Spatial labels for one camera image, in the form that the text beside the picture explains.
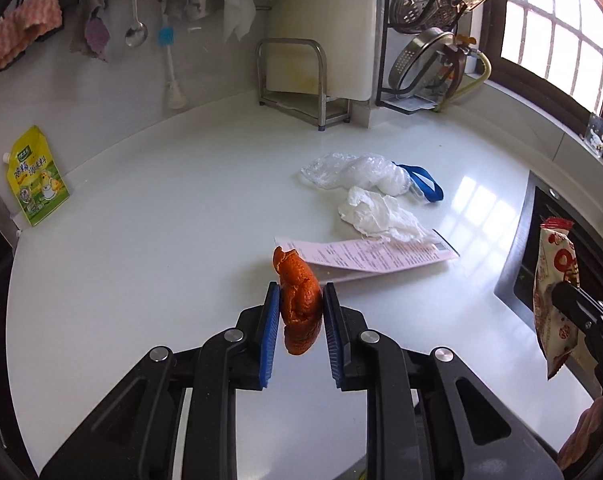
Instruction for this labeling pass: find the brown framed window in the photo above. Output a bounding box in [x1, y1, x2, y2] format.
[481, 0, 603, 126]

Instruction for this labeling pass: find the clear cartoon mug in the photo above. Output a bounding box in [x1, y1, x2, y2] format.
[581, 112, 603, 157]

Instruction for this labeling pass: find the blue strap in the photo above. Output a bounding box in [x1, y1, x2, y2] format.
[391, 162, 445, 206]

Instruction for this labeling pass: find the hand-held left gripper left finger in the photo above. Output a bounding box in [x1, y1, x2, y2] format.
[40, 282, 282, 480]

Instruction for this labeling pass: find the printed paper sheet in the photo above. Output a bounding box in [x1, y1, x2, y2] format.
[274, 227, 461, 283]

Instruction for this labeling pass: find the pink dish cloth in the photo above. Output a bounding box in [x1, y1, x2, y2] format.
[0, 0, 63, 78]

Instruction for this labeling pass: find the red white snack wrapper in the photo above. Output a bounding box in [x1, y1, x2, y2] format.
[531, 216, 582, 381]

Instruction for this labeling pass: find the white cloth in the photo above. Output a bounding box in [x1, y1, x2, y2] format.
[218, 0, 259, 43]

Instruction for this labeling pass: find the purple grey rag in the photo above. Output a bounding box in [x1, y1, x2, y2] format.
[70, 0, 111, 63]

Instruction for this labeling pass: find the metal strainer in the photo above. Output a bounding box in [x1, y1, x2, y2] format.
[387, 27, 467, 98]

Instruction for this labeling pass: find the crumpled white tissue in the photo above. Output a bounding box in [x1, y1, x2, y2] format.
[337, 186, 435, 241]

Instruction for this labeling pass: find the clear white plastic bag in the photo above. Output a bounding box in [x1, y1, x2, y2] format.
[300, 152, 415, 197]

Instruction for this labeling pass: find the yellow green seasoning pouch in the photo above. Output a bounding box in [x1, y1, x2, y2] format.
[2, 125, 71, 227]

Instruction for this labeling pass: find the orange peel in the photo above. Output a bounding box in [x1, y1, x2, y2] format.
[272, 246, 325, 357]

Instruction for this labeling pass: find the person's pink patterned clothing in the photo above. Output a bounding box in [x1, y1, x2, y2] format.
[556, 394, 603, 472]

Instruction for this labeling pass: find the black wire lid rack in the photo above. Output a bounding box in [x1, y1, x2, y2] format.
[375, 0, 482, 111]

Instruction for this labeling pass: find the white cutting board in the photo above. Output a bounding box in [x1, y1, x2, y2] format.
[266, 0, 377, 102]

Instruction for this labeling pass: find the blue white bottle brush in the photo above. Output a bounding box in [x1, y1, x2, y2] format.
[157, 25, 187, 110]

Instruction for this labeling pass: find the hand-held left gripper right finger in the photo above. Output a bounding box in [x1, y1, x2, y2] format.
[321, 282, 565, 480]

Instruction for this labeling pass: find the gas valve with yellow hose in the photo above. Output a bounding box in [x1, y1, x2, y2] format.
[434, 35, 493, 113]

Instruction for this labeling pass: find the black kitchen sink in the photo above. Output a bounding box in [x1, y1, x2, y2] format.
[494, 170, 603, 411]

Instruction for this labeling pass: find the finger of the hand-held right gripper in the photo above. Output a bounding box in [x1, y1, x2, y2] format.
[551, 282, 603, 356]

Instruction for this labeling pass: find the steel ladle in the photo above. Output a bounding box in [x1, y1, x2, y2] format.
[124, 0, 149, 48]

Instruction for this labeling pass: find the metal cutting board holder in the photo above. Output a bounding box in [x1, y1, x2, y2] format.
[255, 38, 352, 132]

